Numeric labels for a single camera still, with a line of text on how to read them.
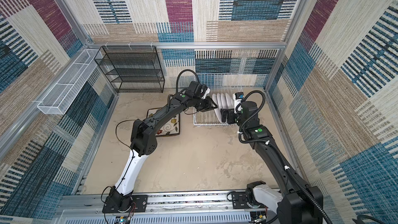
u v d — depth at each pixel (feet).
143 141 1.93
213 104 2.87
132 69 3.62
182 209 2.39
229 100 3.06
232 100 2.30
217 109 2.97
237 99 2.22
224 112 2.28
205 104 2.70
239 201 2.39
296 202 1.25
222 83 3.94
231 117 2.29
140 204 2.40
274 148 1.61
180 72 2.76
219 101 2.95
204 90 2.61
